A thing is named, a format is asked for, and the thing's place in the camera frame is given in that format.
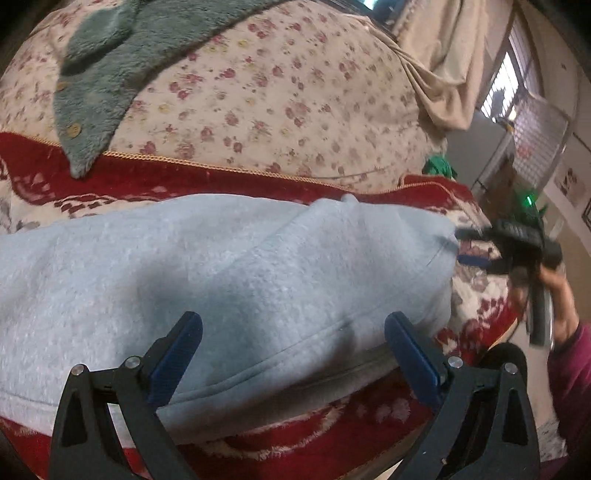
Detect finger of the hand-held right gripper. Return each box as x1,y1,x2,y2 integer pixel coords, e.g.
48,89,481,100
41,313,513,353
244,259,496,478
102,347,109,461
455,226,498,244
457,253,511,274

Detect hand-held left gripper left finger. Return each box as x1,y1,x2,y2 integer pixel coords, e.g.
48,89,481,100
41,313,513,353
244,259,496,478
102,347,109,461
48,311,204,480

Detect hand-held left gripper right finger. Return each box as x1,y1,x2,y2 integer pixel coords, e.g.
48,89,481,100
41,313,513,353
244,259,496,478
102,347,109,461
384,311,541,480

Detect light grey fleece pants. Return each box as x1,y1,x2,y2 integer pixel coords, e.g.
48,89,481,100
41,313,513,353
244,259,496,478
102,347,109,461
0,194,460,446

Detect person's right forearm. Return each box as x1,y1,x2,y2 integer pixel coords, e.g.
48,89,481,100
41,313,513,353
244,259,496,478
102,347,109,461
547,320,591,462

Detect person's right hand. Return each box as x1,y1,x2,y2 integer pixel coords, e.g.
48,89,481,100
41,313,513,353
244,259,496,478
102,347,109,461
508,265,580,346

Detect green cloth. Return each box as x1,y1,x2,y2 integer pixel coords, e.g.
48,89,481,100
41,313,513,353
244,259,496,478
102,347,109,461
422,154,458,181

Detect dark round object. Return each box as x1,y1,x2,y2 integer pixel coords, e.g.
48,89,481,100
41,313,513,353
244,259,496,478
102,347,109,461
480,342,528,370

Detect barred window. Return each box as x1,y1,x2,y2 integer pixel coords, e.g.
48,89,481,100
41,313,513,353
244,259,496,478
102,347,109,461
480,14,543,123

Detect beige curtain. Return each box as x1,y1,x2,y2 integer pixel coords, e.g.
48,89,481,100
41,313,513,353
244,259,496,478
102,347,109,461
394,0,490,132

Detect red floral plush blanket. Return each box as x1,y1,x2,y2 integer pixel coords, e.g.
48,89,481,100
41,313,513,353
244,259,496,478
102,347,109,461
0,131,527,480

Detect cream floral quilt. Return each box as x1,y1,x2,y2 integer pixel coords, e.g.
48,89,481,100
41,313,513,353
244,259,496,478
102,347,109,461
0,0,448,185

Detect grey-green fleece garment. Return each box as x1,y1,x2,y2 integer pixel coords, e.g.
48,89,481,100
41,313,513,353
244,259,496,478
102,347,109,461
53,0,287,178

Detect wall poster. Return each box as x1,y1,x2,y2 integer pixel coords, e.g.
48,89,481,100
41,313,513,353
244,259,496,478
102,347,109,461
554,166,586,205

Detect wire mesh panel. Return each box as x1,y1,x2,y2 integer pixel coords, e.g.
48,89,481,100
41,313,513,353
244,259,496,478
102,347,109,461
510,90,571,185

